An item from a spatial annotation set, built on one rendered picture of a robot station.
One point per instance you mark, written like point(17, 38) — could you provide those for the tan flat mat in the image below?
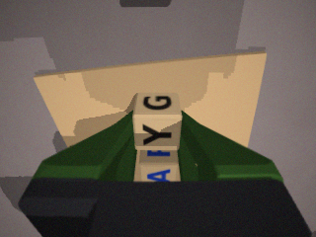
point(219, 91)

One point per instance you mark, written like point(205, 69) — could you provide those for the tan letter block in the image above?
point(158, 165)
point(157, 121)

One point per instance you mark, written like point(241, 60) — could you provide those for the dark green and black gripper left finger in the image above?
point(96, 157)

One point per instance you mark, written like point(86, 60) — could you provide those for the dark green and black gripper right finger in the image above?
point(219, 158)

